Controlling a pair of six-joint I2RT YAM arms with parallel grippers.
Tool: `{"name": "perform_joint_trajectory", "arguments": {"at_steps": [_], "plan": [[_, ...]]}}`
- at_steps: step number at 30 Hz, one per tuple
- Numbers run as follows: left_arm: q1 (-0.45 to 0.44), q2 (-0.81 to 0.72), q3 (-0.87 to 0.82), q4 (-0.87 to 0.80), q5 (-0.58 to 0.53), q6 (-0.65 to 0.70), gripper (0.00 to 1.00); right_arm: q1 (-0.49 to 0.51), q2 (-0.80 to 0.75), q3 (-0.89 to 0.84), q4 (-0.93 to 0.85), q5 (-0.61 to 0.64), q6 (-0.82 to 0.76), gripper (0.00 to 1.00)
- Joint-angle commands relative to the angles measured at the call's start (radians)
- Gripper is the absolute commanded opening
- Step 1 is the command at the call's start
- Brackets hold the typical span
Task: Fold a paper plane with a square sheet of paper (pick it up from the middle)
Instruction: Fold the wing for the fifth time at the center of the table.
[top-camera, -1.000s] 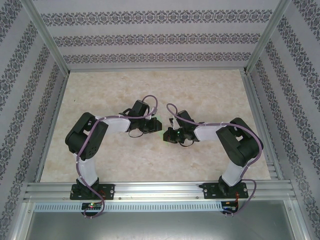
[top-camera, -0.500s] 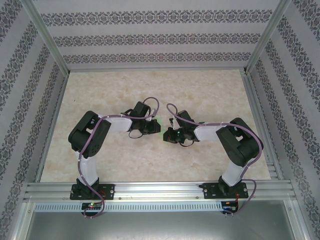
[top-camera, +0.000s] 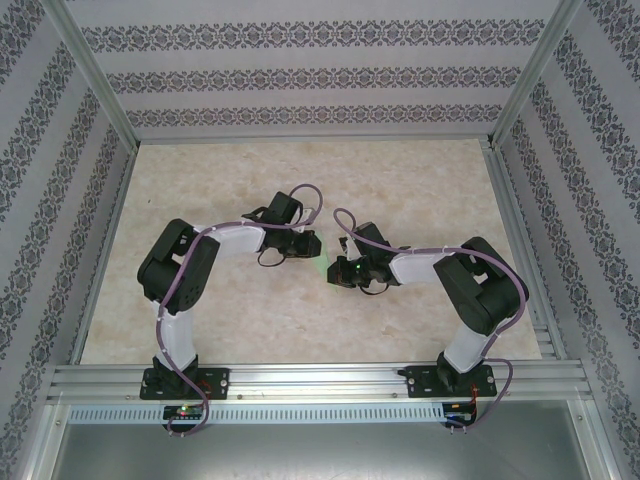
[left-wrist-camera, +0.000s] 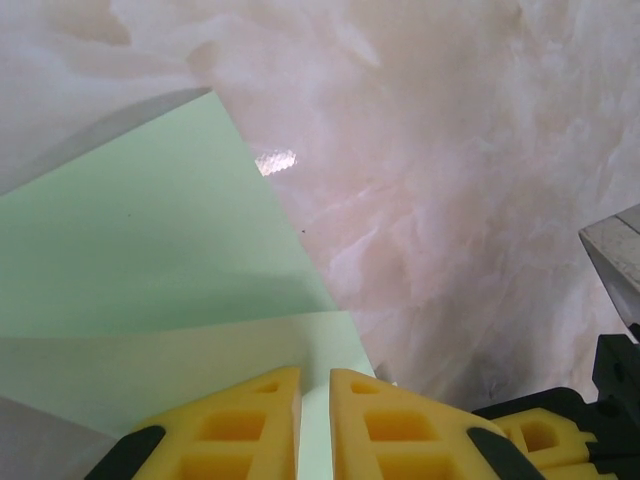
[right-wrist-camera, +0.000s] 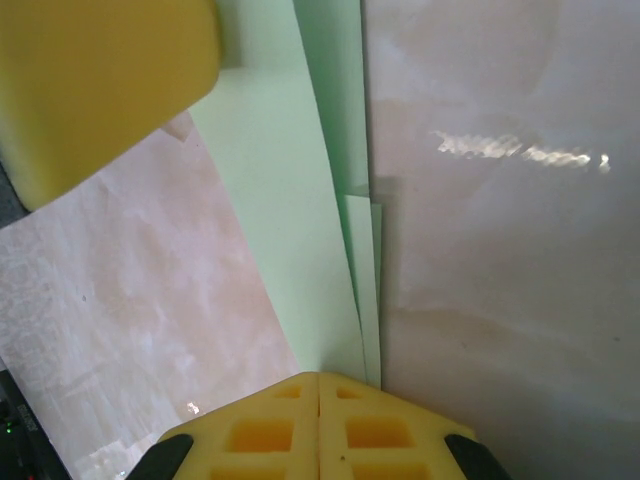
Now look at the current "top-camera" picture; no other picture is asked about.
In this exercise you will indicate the green square paper sheet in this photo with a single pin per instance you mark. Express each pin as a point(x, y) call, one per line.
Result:
point(322, 262)

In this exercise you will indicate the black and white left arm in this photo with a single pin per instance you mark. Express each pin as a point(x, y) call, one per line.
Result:
point(240, 240)

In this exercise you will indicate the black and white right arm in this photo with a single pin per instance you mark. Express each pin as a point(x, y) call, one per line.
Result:
point(420, 265)

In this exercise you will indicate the grey sheet metal tray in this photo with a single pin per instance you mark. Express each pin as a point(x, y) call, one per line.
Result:
point(320, 455)

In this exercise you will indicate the small circuit board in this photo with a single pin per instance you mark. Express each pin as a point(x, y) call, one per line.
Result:
point(182, 412)
point(457, 412)

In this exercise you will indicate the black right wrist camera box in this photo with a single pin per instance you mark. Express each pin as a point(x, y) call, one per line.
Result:
point(372, 235)

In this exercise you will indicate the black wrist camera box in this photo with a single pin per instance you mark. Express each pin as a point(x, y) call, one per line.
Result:
point(372, 235)
point(285, 206)

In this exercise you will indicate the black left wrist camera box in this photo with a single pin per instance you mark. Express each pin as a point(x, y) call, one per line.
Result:
point(285, 206)

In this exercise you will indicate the aluminium mounting rail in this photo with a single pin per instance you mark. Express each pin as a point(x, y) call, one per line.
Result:
point(320, 380)

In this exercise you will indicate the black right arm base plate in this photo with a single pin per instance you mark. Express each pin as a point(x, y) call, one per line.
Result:
point(425, 382)

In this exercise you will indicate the aluminium side rail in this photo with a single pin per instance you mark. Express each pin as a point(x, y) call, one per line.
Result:
point(506, 200)

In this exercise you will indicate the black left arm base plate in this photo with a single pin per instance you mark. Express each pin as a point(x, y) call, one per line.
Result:
point(217, 382)

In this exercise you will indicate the aluminium frame post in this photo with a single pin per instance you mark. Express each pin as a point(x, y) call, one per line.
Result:
point(602, 440)
point(101, 80)
point(528, 80)
point(42, 440)

